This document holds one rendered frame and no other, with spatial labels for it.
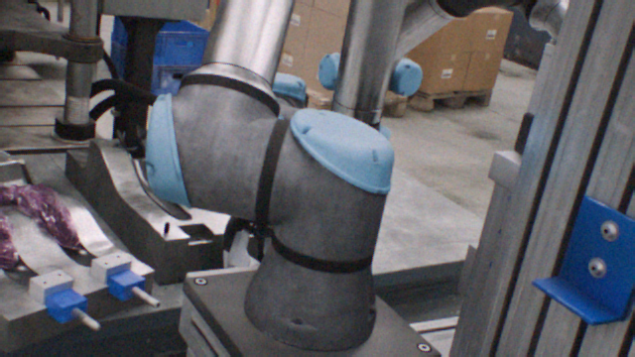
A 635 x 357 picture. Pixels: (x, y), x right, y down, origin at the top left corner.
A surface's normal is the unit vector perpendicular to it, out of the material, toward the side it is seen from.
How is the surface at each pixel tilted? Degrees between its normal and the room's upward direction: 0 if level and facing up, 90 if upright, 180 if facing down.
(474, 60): 90
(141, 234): 90
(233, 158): 66
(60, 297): 0
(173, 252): 90
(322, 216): 91
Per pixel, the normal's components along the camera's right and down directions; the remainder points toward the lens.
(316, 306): 0.02, 0.05
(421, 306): 0.54, 0.38
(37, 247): 0.50, -0.66
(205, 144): -0.03, -0.25
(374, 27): -0.11, 0.48
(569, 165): -0.85, 0.04
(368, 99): 0.25, 0.51
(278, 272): -0.64, -0.16
